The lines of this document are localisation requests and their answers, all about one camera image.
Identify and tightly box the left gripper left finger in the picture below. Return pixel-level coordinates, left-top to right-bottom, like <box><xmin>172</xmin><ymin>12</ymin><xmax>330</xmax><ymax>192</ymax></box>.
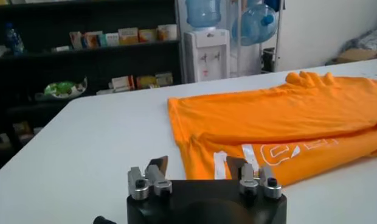
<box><xmin>126</xmin><ymin>155</ymin><xmax>174</xmax><ymax>201</ymax></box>

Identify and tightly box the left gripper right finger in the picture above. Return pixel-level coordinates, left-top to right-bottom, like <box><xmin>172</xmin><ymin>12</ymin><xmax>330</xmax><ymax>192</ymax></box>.
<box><xmin>226</xmin><ymin>156</ymin><xmax>283</xmax><ymax>200</ymax></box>

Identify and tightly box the orange t-shirt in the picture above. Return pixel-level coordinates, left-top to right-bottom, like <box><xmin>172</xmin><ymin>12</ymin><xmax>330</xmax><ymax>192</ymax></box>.
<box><xmin>167</xmin><ymin>70</ymin><xmax>377</xmax><ymax>187</ymax></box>

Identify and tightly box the striped clothes pile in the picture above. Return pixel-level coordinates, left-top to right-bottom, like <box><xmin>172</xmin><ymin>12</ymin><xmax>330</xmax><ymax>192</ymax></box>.
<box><xmin>340</xmin><ymin>27</ymin><xmax>377</xmax><ymax>54</ymax></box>

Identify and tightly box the large white table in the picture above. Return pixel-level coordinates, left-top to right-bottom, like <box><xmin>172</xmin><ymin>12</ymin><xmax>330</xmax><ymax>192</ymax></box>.
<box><xmin>0</xmin><ymin>57</ymin><xmax>377</xmax><ymax>224</ymax></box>

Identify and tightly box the yellow green medicine box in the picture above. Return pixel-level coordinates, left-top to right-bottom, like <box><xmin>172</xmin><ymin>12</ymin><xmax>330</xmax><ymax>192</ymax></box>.
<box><xmin>136</xmin><ymin>75</ymin><xmax>157</xmax><ymax>89</ymax></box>

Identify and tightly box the green beige medicine box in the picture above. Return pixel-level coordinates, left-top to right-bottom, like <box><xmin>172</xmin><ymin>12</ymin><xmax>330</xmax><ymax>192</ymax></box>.
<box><xmin>154</xmin><ymin>72</ymin><xmax>174</xmax><ymax>88</ymax></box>

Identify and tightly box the red white flat box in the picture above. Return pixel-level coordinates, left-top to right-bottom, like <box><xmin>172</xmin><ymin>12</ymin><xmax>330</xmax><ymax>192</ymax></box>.
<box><xmin>111</xmin><ymin>75</ymin><xmax>136</xmax><ymax>93</ymax></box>

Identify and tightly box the black hanging bag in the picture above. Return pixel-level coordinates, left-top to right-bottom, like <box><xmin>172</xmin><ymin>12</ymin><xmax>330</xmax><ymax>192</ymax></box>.
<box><xmin>261</xmin><ymin>47</ymin><xmax>276</xmax><ymax>72</ymax></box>

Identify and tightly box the white water dispenser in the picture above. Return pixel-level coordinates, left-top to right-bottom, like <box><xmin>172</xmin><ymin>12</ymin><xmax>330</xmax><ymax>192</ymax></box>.
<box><xmin>184</xmin><ymin>27</ymin><xmax>231</xmax><ymax>83</ymax></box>

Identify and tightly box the green white bowl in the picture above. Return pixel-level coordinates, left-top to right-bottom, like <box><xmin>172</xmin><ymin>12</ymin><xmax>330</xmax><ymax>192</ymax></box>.
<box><xmin>44</xmin><ymin>77</ymin><xmax>88</xmax><ymax>100</ymax></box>

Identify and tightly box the black shelf unit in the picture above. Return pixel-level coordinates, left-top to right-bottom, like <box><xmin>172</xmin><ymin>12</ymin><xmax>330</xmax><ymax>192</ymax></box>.
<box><xmin>0</xmin><ymin>0</ymin><xmax>185</xmax><ymax>153</ymax></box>

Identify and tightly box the red cream medicine box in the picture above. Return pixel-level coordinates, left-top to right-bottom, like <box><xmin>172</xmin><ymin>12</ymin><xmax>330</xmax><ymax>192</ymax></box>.
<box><xmin>138</xmin><ymin>29</ymin><xmax>158</xmax><ymax>43</ymax></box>

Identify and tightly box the white metal jug rack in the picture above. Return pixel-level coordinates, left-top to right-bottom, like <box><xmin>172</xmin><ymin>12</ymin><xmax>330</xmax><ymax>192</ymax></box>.
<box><xmin>226</xmin><ymin>0</ymin><xmax>283</xmax><ymax>77</ymax></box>

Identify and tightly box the white green medicine box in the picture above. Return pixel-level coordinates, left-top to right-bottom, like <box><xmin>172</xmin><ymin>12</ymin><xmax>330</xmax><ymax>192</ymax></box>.
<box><xmin>103</xmin><ymin>32</ymin><xmax>120</xmax><ymax>47</ymax></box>

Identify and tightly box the white paper cup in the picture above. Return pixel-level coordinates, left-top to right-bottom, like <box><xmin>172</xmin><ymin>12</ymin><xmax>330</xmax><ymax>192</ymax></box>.
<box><xmin>165</xmin><ymin>24</ymin><xmax>178</xmax><ymax>41</ymax></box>

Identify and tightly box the blue water jug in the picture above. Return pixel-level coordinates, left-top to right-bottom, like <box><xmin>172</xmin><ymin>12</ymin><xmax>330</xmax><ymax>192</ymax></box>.
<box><xmin>184</xmin><ymin>0</ymin><xmax>222</xmax><ymax>30</ymax></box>
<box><xmin>231</xmin><ymin>3</ymin><xmax>278</xmax><ymax>46</ymax></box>
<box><xmin>246</xmin><ymin>0</ymin><xmax>265</xmax><ymax>9</ymax></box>

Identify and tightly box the red blue medicine box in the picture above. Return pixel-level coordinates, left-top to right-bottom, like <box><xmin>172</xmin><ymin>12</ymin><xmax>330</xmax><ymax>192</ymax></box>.
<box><xmin>83</xmin><ymin>30</ymin><xmax>103</xmax><ymax>49</ymax></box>

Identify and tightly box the white red medicine box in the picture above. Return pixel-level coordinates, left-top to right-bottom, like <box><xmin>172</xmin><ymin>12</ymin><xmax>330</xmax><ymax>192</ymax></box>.
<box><xmin>69</xmin><ymin>31</ymin><xmax>83</xmax><ymax>49</ymax></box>

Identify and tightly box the large brown cardboard box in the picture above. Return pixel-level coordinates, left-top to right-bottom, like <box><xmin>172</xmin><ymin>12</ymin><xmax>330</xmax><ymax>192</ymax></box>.
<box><xmin>325</xmin><ymin>48</ymin><xmax>377</xmax><ymax>65</ymax></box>

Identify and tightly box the dark blue hanging cloth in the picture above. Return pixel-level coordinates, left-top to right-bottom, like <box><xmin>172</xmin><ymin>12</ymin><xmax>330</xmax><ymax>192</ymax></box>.
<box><xmin>264</xmin><ymin>0</ymin><xmax>282</xmax><ymax>12</ymax></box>

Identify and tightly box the blue plastic bottle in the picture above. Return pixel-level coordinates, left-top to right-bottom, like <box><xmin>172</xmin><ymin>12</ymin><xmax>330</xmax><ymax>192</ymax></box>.
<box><xmin>4</xmin><ymin>21</ymin><xmax>25</xmax><ymax>55</ymax></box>

